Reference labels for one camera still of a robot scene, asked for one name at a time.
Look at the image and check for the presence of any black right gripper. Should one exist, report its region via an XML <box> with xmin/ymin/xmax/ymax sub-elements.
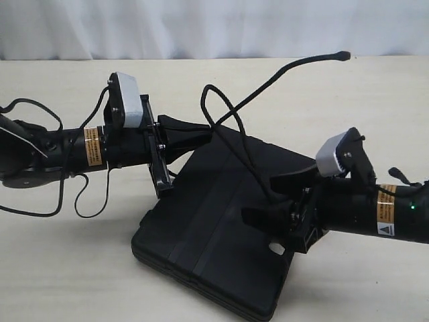
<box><xmin>241</xmin><ymin>164</ymin><xmax>372</xmax><ymax>254</ymax></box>

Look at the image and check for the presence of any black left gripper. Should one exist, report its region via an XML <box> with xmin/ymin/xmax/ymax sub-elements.
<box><xmin>102</xmin><ymin>93</ymin><xmax>215</xmax><ymax>194</ymax></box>

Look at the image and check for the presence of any black plastic carrying case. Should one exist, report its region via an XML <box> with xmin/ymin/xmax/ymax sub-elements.
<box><xmin>131</xmin><ymin>127</ymin><xmax>294</xmax><ymax>321</ymax></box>

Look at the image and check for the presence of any black cord with loop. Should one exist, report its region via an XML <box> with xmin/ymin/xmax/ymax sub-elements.
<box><xmin>200</xmin><ymin>50</ymin><xmax>351</xmax><ymax>204</ymax></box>

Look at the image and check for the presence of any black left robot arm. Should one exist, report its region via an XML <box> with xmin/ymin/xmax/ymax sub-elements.
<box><xmin>1</xmin><ymin>95</ymin><xmax>212</xmax><ymax>195</ymax></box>

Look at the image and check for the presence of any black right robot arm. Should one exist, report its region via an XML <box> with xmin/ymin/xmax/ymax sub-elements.
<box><xmin>241</xmin><ymin>166</ymin><xmax>428</xmax><ymax>254</ymax></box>

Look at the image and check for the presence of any white backdrop curtain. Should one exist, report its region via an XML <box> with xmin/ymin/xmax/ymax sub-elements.
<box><xmin>1</xmin><ymin>1</ymin><xmax>428</xmax><ymax>60</ymax></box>

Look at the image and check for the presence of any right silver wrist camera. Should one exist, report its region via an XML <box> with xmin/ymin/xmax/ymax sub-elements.
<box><xmin>314</xmin><ymin>127</ymin><xmax>376</xmax><ymax>185</ymax></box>

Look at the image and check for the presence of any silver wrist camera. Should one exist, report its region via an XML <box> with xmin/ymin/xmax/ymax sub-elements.
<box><xmin>314</xmin><ymin>127</ymin><xmax>376</xmax><ymax>185</ymax></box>
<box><xmin>108</xmin><ymin>72</ymin><xmax>144</xmax><ymax>129</ymax></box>

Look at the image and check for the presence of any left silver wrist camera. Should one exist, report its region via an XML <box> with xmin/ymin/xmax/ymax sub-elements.
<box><xmin>108</xmin><ymin>72</ymin><xmax>144</xmax><ymax>129</ymax></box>

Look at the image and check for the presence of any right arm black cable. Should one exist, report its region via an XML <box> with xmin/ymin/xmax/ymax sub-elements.
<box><xmin>368</xmin><ymin>167</ymin><xmax>429</xmax><ymax>202</ymax></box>

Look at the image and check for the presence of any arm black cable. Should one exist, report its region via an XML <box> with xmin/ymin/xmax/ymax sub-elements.
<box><xmin>0</xmin><ymin>85</ymin><xmax>113</xmax><ymax>219</ymax></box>
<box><xmin>368</xmin><ymin>167</ymin><xmax>429</xmax><ymax>202</ymax></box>

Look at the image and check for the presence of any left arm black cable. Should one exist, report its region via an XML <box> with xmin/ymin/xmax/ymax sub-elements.
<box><xmin>0</xmin><ymin>85</ymin><xmax>113</xmax><ymax>219</ymax></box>

